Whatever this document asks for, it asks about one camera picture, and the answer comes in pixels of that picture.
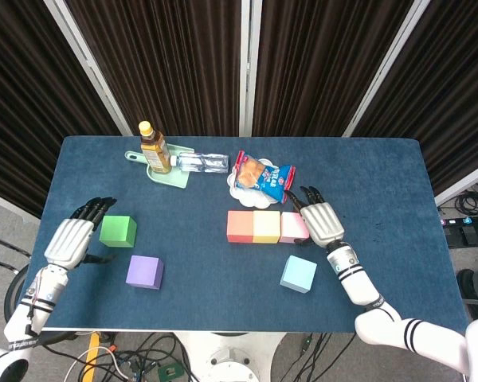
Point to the mint green plastic scoop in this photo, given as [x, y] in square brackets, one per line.
[175, 181]

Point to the silver partition post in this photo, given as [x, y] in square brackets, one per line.
[87, 67]
[386, 67]
[250, 67]

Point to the dark brown pleated curtain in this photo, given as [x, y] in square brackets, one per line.
[454, 79]
[24, 99]
[322, 59]
[163, 59]

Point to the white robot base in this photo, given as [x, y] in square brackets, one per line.
[231, 358]

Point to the green circuit board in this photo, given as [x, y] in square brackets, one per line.
[169, 372]

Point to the blue table cloth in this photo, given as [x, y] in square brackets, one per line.
[231, 294]

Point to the purple foam cube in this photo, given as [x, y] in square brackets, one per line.
[143, 272]

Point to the silver partition rail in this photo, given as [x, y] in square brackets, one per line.
[466, 181]
[4, 203]

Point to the yellow foam cube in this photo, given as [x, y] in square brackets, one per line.
[266, 224]

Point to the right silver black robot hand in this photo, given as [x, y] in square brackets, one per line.
[322, 223]

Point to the light blue foam cube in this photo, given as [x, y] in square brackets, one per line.
[298, 274]

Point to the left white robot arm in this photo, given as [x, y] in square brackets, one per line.
[44, 286]

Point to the white scalloped plate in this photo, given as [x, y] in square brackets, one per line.
[249, 199]

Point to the green foam cube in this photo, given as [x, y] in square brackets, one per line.
[115, 232]

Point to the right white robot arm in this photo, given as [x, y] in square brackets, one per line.
[354, 278]

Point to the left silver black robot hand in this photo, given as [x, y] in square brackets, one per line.
[69, 238]

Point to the blue red snack bag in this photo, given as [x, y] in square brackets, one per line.
[271, 181]

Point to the clear plastic water bottle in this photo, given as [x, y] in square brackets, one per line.
[201, 162]

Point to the red foam cube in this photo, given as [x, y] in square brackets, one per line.
[240, 224]

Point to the pink foam cube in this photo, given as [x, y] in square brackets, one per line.
[291, 227]

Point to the yellow capped tea bottle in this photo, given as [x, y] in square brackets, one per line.
[155, 155]

